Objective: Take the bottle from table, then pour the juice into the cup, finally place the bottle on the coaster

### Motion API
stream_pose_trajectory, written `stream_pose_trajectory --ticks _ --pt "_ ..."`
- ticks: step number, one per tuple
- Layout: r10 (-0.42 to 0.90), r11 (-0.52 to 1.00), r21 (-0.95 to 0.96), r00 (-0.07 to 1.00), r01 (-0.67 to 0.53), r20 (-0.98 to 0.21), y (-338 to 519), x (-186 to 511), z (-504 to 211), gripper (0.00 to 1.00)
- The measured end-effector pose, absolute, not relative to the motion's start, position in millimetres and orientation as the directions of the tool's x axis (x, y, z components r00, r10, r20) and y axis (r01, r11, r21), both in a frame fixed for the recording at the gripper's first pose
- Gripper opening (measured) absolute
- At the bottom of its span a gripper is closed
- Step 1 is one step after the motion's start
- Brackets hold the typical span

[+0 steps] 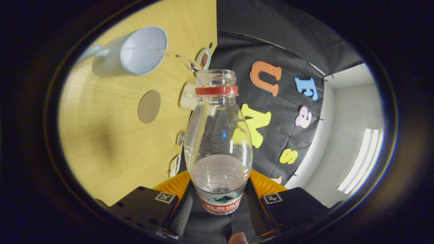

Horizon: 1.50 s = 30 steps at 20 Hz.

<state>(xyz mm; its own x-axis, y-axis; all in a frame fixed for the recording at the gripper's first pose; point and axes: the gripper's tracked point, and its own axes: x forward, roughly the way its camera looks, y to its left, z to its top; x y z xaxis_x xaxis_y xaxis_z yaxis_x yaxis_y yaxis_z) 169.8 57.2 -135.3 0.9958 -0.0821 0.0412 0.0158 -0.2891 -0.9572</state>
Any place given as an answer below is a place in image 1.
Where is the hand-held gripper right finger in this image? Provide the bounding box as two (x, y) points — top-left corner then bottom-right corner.
(244, 169), (343, 238)

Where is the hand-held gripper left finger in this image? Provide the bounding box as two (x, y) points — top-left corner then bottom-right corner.
(97, 170), (198, 241)

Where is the clear plastic bottle red ring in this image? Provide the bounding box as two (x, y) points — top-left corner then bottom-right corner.
(183, 69), (253, 216)

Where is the round brown coaster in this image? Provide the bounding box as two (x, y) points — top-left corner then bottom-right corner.
(137, 90), (161, 124)

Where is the white cup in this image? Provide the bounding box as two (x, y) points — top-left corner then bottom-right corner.
(76, 26), (168, 78)

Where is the white divided dish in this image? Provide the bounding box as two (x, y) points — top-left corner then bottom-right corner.
(169, 154), (181, 178)

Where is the ceiling light panel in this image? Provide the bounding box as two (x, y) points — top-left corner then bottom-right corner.
(337, 128), (383, 194)

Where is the wooden table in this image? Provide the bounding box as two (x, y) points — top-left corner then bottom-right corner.
(58, 0), (217, 207)

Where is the white toaster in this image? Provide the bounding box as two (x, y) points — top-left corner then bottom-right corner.
(179, 82), (199, 111)

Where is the pale green plate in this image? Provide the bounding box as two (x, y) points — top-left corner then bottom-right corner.
(196, 47), (212, 72)

